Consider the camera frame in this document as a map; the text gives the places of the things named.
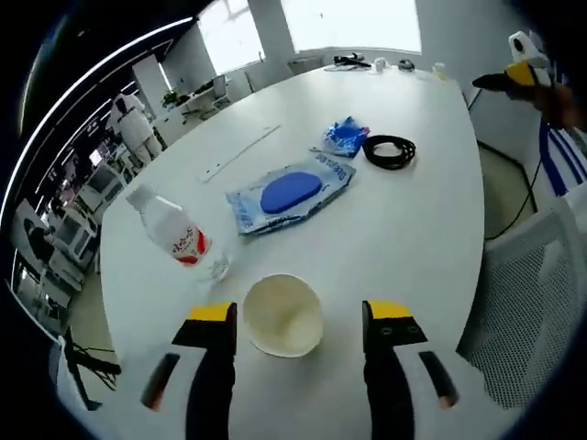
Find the white office desk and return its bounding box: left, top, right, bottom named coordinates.
left=169, top=75, right=230, bottom=123

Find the white table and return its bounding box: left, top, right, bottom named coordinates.
left=98, top=63, right=486, bottom=440

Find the curved ceiling light strip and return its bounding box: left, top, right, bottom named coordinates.
left=8, top=16, right=194, bottom=258

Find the white printed paper cup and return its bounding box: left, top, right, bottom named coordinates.
left=241, top=273, right=324, bottom=359

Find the blue plastic bag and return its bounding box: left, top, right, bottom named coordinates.
left=319, top=115, right=371, bottom=160

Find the person's right hand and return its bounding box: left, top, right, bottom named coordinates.
left=508, top=84, right=580, bottom=129

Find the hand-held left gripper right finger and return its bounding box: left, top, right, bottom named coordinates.
left=361, top=298, right=482, bottom=440

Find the large bright window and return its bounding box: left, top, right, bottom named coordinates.
left=279, top=0, right=423, bottom=56

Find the black device on table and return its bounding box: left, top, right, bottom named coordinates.
left=333, top=53, right=371, bottom=70

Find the narrow bright window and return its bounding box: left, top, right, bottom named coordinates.
left=196, top=0, right=262, bottom=77

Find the black tripod stand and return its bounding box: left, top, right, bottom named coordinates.
left=59, top=332, right=123, bottom=404

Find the light mesh office chair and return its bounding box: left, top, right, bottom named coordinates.
left=458, top=192, right=587, bottom=409

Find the wet wipes packet blue lid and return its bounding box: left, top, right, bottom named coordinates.
left=225, top=155, right=358, bottom=237

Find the flat white strip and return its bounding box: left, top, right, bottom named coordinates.
left=199, top=123, right=282, bottom=182

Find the clear plastic water bottle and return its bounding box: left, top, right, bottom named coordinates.
left=125, top=183, right=230, bottom=283

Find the grey swivel office chair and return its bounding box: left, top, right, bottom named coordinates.
left=213, top=75, right=230, bottom=109

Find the person's white printed shirt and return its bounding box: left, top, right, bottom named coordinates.
left=538, top=118, right=587, bottom=198

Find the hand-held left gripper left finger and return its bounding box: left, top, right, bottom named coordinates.
left=116, top=300, right=238, bottom=440

